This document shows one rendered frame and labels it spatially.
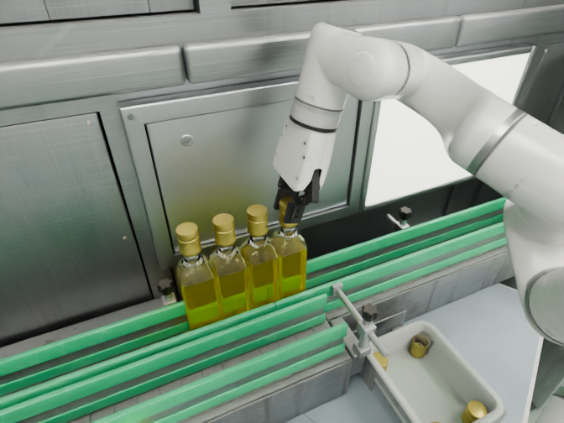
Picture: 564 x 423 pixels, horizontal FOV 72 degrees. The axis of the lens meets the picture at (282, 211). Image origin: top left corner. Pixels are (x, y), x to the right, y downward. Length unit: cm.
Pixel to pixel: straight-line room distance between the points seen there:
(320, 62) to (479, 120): 21
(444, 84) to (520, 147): 16
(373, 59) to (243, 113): 28
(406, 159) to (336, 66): 47
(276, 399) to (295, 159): 43
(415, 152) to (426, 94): 39
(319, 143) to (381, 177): 39
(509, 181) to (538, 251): 12
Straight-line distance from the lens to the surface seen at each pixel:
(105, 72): 64
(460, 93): 57
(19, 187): 75
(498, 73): 105
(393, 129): 89
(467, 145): 48
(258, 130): 72
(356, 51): 51
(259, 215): 63
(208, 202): 76
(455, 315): 110
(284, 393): 77
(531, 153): 47
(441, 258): 98
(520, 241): 56
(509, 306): 118
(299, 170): 58
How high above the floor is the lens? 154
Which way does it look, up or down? 37 degrees down
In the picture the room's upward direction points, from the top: straight up
